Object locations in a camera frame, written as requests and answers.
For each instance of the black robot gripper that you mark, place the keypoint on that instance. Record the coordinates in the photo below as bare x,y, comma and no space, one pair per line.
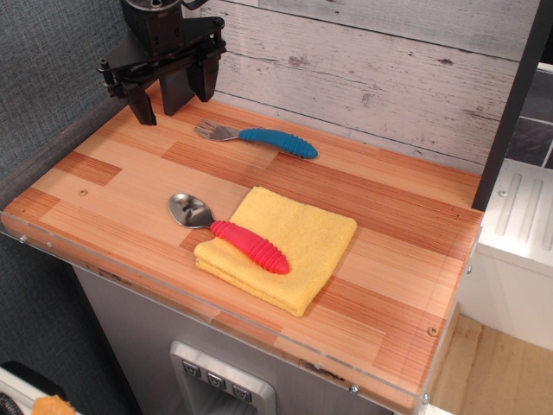
159,41

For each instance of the red handled metal spoon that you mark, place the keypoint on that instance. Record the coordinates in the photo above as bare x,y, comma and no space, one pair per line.
193,213

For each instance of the orange object at corner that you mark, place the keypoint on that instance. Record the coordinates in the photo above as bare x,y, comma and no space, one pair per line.
52,405

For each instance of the yellow folded cloth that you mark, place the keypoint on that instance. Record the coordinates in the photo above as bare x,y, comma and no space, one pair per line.
312,239

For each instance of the clear acrylic table edge guard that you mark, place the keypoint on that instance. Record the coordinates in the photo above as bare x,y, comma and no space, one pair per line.
377,323

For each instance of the grey toy fridge cabinet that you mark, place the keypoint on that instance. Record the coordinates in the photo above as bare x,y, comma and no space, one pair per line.
140,332

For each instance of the silver dispenser button panel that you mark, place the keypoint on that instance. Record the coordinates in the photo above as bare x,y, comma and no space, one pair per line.
211,386

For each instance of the white toy sink unit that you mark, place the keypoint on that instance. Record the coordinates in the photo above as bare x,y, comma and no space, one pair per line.
508,284

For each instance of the dark grey left post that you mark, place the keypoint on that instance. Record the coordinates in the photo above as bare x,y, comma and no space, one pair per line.
176,91

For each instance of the dark grey post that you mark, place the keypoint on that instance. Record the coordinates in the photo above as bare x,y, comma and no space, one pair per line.
533,50
176,91

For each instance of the blue handled metal fork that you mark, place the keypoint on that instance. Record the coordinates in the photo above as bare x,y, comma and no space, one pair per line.
282,140

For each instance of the dark grey right post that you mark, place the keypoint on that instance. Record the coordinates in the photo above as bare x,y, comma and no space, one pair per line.
533,50

